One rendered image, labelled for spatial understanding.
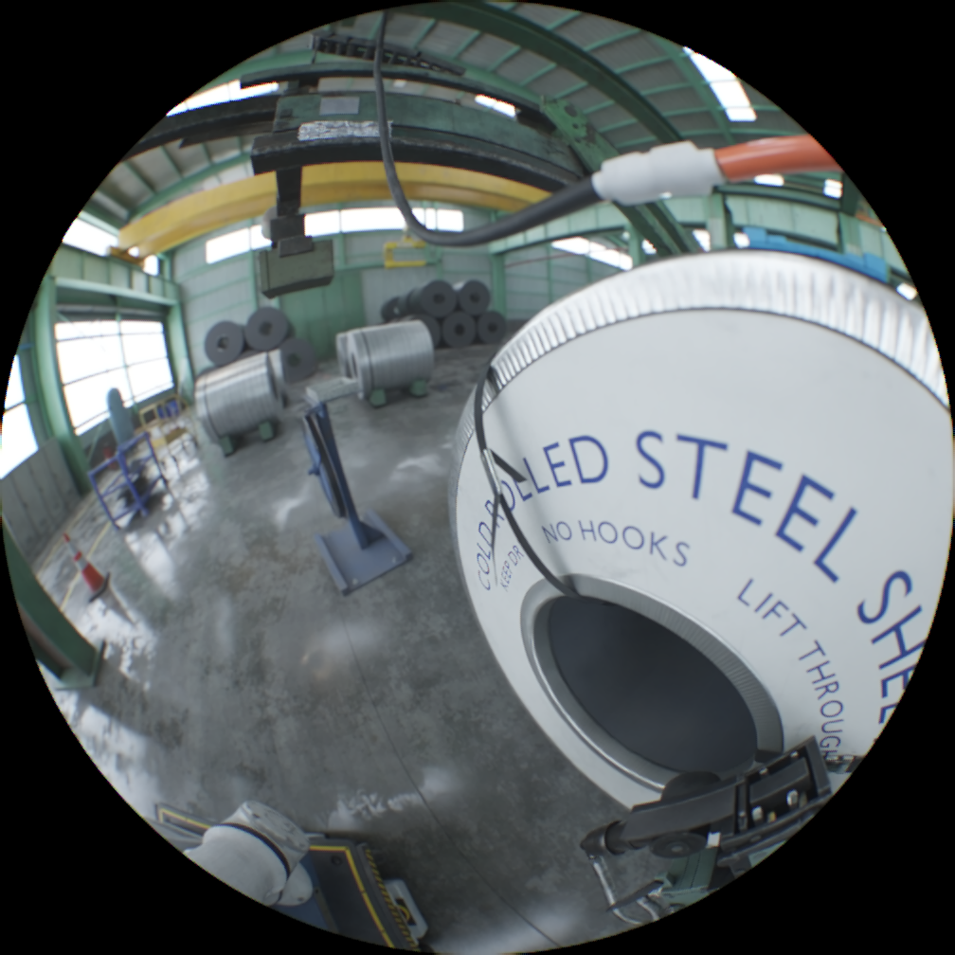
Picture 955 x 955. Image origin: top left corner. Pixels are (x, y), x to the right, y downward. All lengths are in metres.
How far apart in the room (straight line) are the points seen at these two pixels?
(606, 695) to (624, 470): 0.65
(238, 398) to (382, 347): 2.39
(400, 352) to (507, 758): 4.87
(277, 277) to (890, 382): 0.97
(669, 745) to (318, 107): 1.45
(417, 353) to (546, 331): 4.68
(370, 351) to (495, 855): 5.19
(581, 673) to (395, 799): 0.89
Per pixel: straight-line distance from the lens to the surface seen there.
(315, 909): 1.04
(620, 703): 0.85
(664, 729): 0.83
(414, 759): 1.33
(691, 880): 0.47
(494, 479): 0.36
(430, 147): 0.70
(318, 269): 0.86
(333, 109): 0.72
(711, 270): 0.24
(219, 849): 0.62
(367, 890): 1.12
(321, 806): 1.47
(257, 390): 4.78
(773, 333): 0.23
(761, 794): 0.34
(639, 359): 0.26
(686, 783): 0.41
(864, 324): 0.23
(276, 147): 0.66
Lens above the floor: 1.29
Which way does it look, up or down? 31 degrees down
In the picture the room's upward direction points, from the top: 3 degrees counter-clockwise
